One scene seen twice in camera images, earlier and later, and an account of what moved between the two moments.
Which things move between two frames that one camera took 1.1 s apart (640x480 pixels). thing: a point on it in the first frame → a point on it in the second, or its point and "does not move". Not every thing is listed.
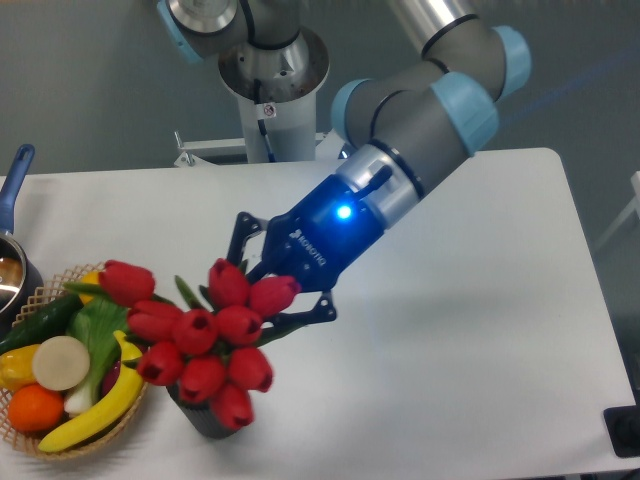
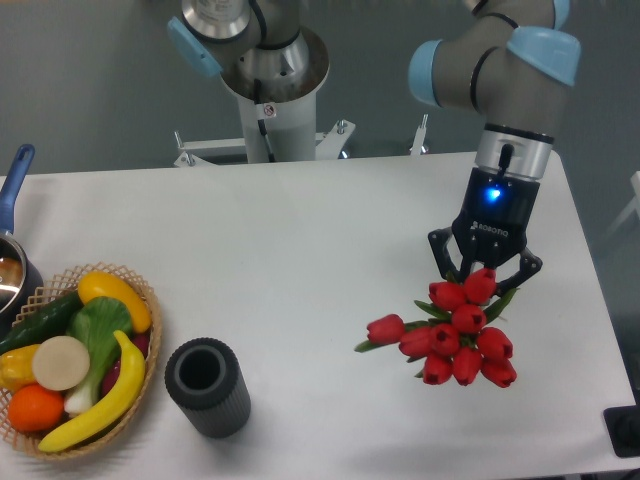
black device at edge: (623, 428) does not move
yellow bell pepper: (16, 368) does not move
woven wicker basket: (40, 298) does not move
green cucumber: (50, 321) does not move
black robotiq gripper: (313, 240) → (491, 226)
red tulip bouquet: (210, 346) → (451, 338)
